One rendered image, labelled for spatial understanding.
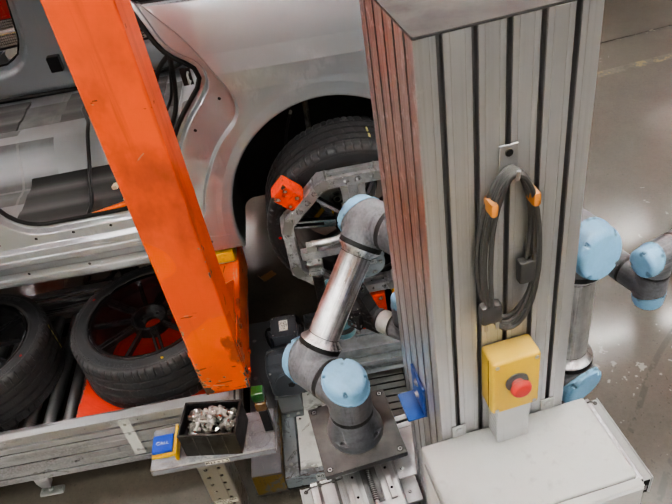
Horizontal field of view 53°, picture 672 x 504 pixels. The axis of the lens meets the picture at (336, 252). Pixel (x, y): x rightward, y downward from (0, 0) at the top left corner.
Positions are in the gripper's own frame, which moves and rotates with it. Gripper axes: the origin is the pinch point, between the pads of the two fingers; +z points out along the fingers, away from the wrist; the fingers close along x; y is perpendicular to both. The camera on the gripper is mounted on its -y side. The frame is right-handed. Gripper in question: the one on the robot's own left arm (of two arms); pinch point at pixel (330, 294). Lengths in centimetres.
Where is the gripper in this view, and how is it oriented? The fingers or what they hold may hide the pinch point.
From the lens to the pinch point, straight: 224.4
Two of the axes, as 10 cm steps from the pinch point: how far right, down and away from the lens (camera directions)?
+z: -7.9, -3.0, 5.4
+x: 6.0, -5.7, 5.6
